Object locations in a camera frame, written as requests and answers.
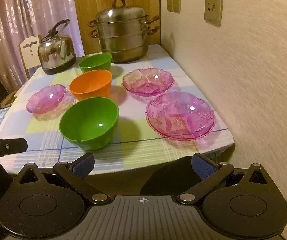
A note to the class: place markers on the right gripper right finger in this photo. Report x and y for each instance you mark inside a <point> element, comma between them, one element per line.
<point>212,175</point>

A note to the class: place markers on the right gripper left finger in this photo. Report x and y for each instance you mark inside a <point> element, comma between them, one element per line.
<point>74,174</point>

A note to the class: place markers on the large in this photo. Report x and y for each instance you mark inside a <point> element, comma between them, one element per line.
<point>91,123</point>

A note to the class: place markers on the large pink glass plate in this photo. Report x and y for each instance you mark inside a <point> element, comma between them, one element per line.
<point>180,116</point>

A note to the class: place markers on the small pink glass bowl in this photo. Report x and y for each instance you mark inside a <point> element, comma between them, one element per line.
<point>47,99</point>

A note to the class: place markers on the orange plastic bowl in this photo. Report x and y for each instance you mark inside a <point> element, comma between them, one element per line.
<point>91,84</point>

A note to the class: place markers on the green plastic bowl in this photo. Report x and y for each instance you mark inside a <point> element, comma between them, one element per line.
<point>95,62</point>

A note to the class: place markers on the beige floor basin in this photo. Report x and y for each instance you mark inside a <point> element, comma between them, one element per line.
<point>8,101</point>

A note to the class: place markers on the white wooden chair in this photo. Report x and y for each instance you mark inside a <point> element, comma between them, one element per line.
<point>28,50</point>

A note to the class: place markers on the stainless steel kettle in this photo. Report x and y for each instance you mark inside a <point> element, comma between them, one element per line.
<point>56,51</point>

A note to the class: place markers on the lilac curtain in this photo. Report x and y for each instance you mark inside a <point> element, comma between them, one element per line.
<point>20,19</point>

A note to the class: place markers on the stainless steel steamer pot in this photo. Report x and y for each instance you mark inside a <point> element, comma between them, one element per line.
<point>123,31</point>

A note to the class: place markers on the single wall socket plate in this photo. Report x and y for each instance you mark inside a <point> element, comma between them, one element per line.
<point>213,12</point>

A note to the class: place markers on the double wall socket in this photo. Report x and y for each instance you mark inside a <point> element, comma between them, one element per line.
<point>174,6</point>

